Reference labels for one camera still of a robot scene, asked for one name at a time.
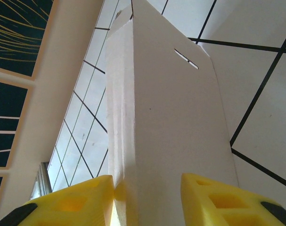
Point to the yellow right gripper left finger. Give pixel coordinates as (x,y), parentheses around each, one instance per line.
(62,207)

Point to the white paper box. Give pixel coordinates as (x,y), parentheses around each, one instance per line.
(168,106)

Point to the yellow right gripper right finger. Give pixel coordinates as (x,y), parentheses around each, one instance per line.
(227,207)

